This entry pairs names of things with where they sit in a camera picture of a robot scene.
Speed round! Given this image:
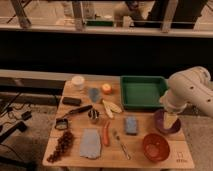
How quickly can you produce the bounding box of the yellow banana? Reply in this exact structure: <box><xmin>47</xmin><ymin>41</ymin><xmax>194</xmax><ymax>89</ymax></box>
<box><xmin>102</xmin><ymin>100</ymin><xmax>122</xmax><ymax>119</ymax></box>

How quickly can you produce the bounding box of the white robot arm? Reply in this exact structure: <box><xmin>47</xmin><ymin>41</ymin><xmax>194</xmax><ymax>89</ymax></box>
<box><xmin>160</xmin><ymin>66</ymin><xmax>213</xmax><ymax>129</ymax></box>

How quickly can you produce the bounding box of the purple bowl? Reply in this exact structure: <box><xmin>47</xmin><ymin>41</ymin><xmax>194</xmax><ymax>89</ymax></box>
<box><xmin>154</xmin><ymin>109</ymin><xmax>181</xmax><ymax>135</ymax></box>

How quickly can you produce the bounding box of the red bowl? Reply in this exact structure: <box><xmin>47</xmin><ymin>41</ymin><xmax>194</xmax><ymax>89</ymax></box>
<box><xmin>142</xmin><ymin>133</ymin><xmax>170</xmax><ymax>163</ymax></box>

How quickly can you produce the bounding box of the blue sponge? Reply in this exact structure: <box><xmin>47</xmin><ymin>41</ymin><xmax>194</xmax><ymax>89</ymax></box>
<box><xmin>125</xmin><ymin>116</ymin><xmax>138</xmax><ymax>135</ymax></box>

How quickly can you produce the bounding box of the green plastic tray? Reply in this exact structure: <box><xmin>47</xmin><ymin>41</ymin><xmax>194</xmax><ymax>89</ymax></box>
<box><xmin>120</xmin><ymin>76</ymin><xmax>168</xmax><ymax>110</ymax></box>

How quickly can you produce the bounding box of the metal fork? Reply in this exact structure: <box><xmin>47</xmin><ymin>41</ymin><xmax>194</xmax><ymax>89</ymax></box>
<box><xmin>112</xmin><ymin>129</ymin><xmax>131</xmax><ymax>160</ymax></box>

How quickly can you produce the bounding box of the orange carrot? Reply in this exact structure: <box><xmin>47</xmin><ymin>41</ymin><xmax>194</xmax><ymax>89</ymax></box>
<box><xmin>102</xmin><ymin>121</ymin><xmax>110</xmax><ymax>146</ymax></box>

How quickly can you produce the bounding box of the orange apple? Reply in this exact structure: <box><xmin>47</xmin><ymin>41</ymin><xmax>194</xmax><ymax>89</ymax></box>
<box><xmin>101</xmin><ymin>83</ymin><xmax>112</xmax><ymax>94</ymax></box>

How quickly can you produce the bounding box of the small metal cup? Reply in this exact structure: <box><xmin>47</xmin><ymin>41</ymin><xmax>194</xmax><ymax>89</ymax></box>
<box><xmin>88</xmin><ymin>109</ymin><xmax>99</xmax><ymax>124</ymax></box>

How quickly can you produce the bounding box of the white lidded cup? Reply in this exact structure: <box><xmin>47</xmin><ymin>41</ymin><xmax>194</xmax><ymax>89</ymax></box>
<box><xmin>71</xmin><ymin>75</ymin><xmax>85</xmax><ymax>90</ymax></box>

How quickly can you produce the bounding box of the black rectangular block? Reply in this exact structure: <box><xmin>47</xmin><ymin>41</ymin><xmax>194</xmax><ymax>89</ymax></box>
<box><xmin>62</xmin><ymin>97</ymin><xmax>82</xmax><ymax>106</ymax></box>

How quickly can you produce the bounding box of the bunch of dark grapes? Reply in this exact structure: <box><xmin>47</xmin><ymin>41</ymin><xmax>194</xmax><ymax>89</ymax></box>
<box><xmin>47</xmin><ymin>131</ymin><xmax>74</xmax><ymax>163</ymax></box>

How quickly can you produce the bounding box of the black handled knife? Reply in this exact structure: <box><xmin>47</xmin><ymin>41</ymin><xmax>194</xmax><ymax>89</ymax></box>
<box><xmin>62</xmin><ymin>105</ymin><xmax>93</xmax><ymax>118</ymax></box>

